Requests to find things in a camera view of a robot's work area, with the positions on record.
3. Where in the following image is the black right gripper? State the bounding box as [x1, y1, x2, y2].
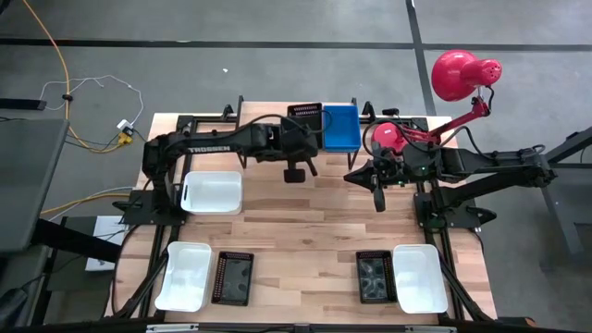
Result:
[344, 142, 415, 213]

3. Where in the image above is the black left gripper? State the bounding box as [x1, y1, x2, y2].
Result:
[279, 127, 321, 184]

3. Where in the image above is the blue plastic basket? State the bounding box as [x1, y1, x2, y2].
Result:
[322, 105, 362, 154]

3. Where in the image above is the black plastic basket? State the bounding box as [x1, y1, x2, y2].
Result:
[211, 251, 255, 307]
[286, 102, 324, 140]
[354, 250, 399, 305]

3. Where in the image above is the white plastic bin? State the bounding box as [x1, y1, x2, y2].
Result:
[154, 240, 214, 314]
[179, 170, 244, 216]
[392, 243, 450, 315]

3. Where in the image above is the white paper sheet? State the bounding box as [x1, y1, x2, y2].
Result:
[85, 216, 129, 273]

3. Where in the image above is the grey metal stand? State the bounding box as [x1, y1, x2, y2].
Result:
[538, 124, 592, 261]

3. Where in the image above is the grey side table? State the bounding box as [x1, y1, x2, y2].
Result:
[0, 118, 124, 265]

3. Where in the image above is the black flat bar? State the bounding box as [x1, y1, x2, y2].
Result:
[0, 97, 48, 112]

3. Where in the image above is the black metal rig frame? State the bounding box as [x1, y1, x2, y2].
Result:
[104, 113, 500, 333]

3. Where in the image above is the white floor cable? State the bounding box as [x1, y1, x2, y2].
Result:
[39, 74, 145, 131]

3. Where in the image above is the yellow floor cable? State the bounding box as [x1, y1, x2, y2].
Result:
[40, 191, 136, 216]

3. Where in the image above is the orange floor cable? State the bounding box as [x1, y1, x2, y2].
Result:
[20, 0, 135, 154]

